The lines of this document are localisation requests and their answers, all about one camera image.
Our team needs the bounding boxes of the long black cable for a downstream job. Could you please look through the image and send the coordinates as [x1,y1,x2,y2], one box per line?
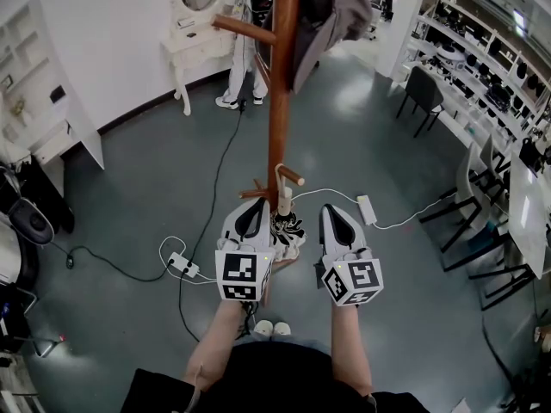
[64,99,247,284]

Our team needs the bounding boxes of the person's right forearm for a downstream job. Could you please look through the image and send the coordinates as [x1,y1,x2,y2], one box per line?
[329,302,374,398]

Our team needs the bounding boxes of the grey coat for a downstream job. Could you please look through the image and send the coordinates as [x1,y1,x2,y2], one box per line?
[261,0,374,95]

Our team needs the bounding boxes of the white cubby shelf unit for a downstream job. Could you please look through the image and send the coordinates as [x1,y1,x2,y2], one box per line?
[0,0,107,188]

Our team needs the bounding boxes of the floral umbrella beige handle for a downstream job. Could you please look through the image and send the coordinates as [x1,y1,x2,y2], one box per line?
[269,163,308,262]

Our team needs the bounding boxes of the person's left forearm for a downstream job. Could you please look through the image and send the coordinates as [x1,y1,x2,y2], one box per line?
[183,299,256,391]

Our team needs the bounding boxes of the round white device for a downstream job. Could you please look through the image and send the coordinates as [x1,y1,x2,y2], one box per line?
[435,44,466,64]

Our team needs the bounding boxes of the white cable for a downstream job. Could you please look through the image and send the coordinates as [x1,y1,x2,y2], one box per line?
[158,235,189,271]
[290,187,362,204]
[372,189,458,231]

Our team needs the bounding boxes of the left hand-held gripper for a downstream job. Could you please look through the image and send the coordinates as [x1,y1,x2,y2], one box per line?
[214,199,276,303]

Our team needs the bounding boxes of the white power strip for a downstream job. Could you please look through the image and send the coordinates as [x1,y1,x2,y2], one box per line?
[356,194,378,226]
[166,250,201,278]

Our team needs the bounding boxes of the white chair black legs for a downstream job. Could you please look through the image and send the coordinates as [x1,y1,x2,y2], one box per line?
[418,142,511,253]
[443,133,539,312]

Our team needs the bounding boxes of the brown wooden coat rack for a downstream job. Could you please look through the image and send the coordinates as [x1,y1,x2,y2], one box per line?
[211,0,306,214]

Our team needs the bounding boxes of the black machine grey round pad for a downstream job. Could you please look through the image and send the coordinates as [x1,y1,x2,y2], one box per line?
[0,157,75,283]

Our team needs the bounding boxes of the black office chair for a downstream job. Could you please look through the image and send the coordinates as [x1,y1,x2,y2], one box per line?
[364,0,395,42]

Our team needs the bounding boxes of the white display shelving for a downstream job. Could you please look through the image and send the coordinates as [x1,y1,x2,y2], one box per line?
[404,0,551,150]

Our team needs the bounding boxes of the white marble table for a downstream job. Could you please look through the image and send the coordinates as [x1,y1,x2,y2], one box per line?
[507,151,551,280]

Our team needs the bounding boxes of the grey stand red light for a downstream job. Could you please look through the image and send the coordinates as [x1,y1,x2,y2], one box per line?
[12,333,70,359]

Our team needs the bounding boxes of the white vanity table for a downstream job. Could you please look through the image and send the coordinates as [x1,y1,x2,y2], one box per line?
[159,13,242,116]

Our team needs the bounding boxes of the short black cable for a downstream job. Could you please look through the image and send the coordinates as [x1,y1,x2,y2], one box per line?
[177,272,202,343]

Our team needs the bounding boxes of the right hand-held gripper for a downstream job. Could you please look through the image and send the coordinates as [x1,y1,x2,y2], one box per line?
[313,203,385,308]

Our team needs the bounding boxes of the person's black shirt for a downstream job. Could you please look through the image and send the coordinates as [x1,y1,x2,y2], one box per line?
[131,344,431,413]

